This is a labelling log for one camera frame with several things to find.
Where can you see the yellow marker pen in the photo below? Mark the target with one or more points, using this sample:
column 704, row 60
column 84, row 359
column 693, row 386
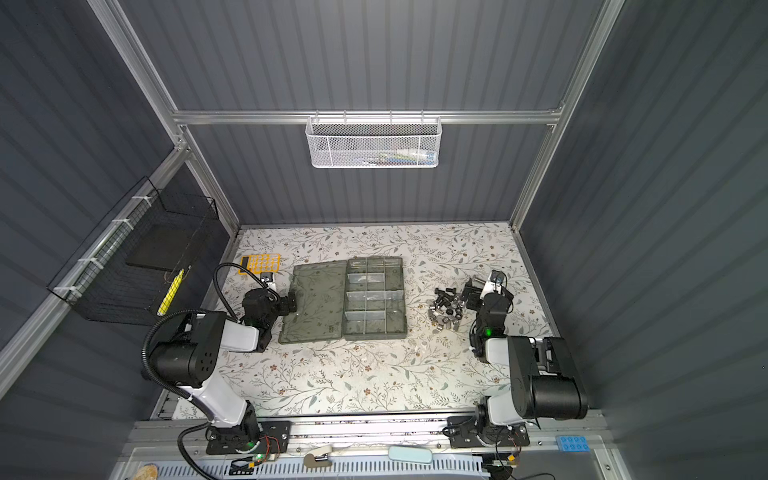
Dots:
column 170, row 294

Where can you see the light blue oval object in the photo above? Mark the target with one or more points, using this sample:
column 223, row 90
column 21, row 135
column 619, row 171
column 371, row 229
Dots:
column 410, row 454

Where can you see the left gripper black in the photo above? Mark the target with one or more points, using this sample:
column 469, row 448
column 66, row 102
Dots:
column 285, row 303

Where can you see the pile of screws and nuts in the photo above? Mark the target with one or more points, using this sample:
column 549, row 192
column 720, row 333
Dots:
column 447, row 310

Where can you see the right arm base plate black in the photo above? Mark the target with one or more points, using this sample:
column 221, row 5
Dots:
column 464, row 431

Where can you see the black wire mesh basket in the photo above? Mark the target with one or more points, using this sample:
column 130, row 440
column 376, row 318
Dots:
column 123, row 276

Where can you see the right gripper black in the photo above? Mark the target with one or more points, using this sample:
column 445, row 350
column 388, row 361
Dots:
column 474, row 294

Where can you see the clear green compartment organizer box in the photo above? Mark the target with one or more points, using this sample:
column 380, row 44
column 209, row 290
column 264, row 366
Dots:
column 357, row 299

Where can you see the blue lego brick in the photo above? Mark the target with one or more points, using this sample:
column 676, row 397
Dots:
column 572, row 444

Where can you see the yellow calculator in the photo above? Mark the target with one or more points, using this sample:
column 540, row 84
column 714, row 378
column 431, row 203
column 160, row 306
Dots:
column 261, row 263

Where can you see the white wire mesh basket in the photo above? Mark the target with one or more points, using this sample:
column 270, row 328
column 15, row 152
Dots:
column 370, row 143

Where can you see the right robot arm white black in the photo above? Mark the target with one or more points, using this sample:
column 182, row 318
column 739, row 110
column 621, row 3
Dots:
column 543, row 380

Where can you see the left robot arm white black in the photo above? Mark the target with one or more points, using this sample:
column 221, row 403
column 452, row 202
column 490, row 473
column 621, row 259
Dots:
column 181, row 350

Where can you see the beige tape dispenser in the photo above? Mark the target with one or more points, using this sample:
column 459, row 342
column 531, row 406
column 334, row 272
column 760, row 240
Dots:
column 318, row 458

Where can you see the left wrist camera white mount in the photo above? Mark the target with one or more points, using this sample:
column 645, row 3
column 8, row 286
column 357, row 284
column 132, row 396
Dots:
column 268, row 279

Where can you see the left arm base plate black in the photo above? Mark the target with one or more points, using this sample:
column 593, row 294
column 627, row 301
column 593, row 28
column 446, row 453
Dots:
column 268, row 438

